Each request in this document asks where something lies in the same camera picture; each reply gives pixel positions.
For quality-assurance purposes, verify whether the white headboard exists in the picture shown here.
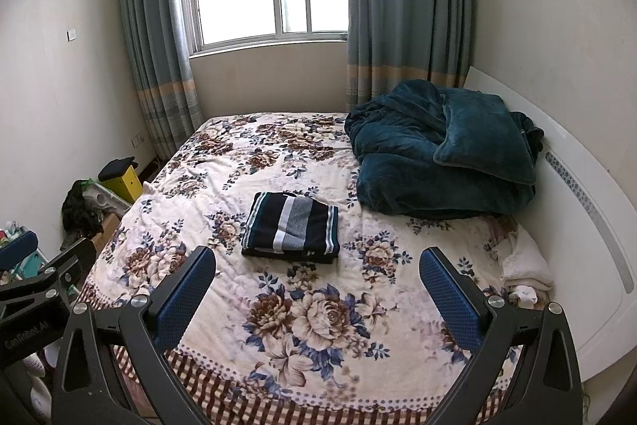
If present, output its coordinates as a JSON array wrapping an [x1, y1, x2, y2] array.
[[463, 65, 637, 381]]

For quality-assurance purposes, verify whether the blue-grey curtain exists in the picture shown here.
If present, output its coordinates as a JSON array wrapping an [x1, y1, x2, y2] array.
[[118, 0, 205, 162], [346, 0, 473, 112]]

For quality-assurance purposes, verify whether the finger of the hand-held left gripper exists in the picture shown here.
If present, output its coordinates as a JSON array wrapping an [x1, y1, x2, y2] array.
[[0, 238, 97, 306], [0, 231, 39, 271]]

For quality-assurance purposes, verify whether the black cloth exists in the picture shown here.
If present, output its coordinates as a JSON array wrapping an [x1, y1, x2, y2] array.
[[98, 157, 136, 182]]

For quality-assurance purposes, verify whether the floral bed blanket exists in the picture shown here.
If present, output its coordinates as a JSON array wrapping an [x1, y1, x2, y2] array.
[[74, 112, 555, 425]]

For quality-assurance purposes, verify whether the black garment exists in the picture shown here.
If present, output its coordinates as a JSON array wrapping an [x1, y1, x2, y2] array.
[[242, 248, 340, 266]]

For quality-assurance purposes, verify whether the teal plush blanket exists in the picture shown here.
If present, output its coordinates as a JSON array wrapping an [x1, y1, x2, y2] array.
[[344, 79, 545, 221]]

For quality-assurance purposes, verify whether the white towel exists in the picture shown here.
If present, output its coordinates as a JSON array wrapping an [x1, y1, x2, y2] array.
[[500, 226, 554, 294]]

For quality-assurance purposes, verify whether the dark clothes pile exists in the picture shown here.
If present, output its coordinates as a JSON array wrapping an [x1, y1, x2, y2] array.
[[61, 178, 105, 239]]

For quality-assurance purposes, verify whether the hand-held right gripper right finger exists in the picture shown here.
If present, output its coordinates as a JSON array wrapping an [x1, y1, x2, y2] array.
[[419, 247, 583, 425]]

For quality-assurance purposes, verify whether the yellow box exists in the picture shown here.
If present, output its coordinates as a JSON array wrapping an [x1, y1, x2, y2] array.
[[102, 166, 140, 202]]

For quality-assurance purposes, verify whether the striped knit sweater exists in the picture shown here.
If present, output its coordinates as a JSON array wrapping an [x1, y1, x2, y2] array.
[[241, 192, 342, 257]]

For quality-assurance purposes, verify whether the cardboard box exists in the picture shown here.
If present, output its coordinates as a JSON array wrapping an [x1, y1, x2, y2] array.
[[92, 211, 123, 251]]

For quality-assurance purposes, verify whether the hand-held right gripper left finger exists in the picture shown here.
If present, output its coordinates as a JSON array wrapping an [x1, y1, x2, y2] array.
[[51, 246, 217, 425]]

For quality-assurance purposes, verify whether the teal shelf rack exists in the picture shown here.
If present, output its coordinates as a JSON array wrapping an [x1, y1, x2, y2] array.
[[0, 220, 51, 289]]

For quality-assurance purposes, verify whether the white sock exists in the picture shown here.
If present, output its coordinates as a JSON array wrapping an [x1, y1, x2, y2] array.
[[512, 284, 541, 309]]

